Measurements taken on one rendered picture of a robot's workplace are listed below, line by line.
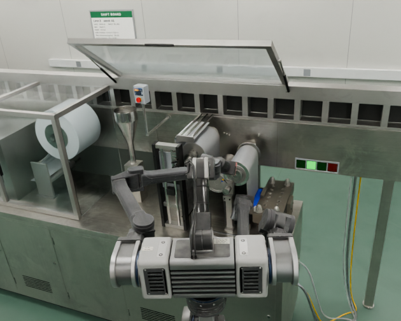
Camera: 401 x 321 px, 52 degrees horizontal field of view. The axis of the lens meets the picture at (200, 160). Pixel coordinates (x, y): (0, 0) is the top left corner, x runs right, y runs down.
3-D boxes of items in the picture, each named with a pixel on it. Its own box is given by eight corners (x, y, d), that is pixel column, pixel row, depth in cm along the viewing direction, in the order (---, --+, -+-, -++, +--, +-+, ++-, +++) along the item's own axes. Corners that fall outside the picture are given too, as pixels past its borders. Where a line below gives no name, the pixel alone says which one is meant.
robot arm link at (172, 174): (130, 193, 183) (128, 172, 178) (128, 187, 188) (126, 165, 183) (221, 181, 194) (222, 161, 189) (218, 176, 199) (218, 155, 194)
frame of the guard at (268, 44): (62, 51, 219) (64, 37, 219) (116, 84, 270) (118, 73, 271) (273, 55, 179) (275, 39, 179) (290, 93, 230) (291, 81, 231)
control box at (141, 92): (133, 104, 230) (130, 86, 225) (140, 100, 235) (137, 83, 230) (143, 105, 226) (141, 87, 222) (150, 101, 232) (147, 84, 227)
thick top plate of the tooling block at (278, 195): (252, 222, 231) (252, 213, 228) (268, 186, 264) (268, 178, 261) (281, 227, 226) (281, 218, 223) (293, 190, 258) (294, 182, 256)
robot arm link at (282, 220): (283, 246, 143) (268, 242, 143) (279, 228, 152) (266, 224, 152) (293, 225, 139) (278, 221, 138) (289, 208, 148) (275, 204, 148)
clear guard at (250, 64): (74, 42, 220) (74, 42, 220) (121, 74, 267) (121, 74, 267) (267, 46, 183) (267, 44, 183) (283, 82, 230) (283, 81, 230)
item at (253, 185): (247, 211, 234) (246, 183, 225) (257, 190, 253) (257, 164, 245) (247, 211, 234) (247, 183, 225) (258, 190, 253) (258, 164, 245)
